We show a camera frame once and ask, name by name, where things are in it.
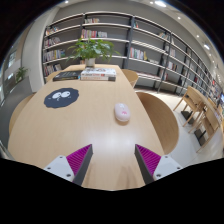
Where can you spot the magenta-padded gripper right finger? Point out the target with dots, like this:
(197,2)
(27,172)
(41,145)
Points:
(166,166)

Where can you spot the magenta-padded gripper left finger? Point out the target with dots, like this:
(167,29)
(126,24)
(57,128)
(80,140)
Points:
(58,166)

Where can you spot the pink white computer mouse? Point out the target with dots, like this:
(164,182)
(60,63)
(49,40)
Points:
(122,112)

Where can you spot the dark cloud-shaped mouse pad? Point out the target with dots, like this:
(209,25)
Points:
(70,97)

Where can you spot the black hardcover book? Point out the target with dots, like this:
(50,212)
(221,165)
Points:
(66,76)

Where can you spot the white book with dark spine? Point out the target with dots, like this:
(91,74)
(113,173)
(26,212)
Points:
(98,79)

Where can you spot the small green floor plant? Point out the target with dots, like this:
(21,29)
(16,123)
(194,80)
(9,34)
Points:
(20,74)

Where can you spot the white illustrated book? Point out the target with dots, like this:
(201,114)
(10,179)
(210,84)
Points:
(98,71)

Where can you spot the green potted plant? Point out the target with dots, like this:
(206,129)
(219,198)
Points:
(90,50)

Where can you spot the grey bookshelf unit with books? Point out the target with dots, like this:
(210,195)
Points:
(110,30)

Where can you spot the group of ceiling lights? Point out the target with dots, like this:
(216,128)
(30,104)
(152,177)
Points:
(160,3)

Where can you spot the group of wooden frame chairs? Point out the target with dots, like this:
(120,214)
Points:
(191,96)

